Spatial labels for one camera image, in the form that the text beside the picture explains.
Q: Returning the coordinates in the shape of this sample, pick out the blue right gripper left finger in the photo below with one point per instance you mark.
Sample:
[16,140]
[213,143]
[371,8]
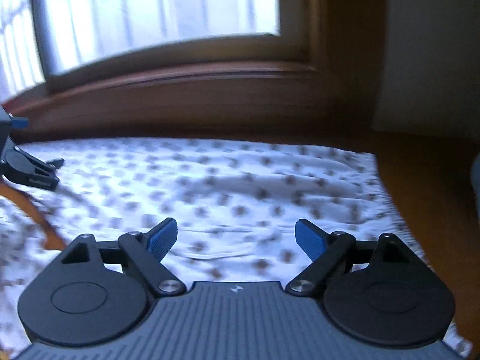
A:
[143,255]

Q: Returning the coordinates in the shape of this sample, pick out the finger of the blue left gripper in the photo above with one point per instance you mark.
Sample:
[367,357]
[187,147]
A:
[19,122]

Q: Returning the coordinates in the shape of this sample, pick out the rolled light blue towel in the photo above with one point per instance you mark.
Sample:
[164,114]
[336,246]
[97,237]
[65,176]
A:
[475,180]

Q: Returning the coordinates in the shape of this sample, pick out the white patterned pyjama pants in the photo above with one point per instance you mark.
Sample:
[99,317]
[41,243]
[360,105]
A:
[236,205]

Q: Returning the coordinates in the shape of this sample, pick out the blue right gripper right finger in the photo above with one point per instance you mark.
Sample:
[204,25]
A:
[328,253]

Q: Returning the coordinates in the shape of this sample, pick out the window with grey frame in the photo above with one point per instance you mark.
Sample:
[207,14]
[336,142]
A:
[61,44]

